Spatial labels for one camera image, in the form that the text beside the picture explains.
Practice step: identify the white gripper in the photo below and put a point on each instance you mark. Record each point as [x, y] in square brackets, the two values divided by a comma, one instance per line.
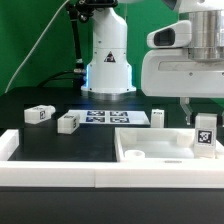
[169, 73]

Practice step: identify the white square tabletop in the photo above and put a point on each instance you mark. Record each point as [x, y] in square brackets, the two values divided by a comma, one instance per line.
[145, 144]

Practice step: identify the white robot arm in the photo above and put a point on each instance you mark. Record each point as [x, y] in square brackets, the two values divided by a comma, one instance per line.
[109, 75]

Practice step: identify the white tag sheet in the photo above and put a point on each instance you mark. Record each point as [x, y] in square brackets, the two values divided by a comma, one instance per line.
[112, 117]

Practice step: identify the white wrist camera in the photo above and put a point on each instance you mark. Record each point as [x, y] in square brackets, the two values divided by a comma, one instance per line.
[177, 35]

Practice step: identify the white U-shaped fixture wall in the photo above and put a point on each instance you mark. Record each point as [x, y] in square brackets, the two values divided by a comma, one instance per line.
[155, 173]

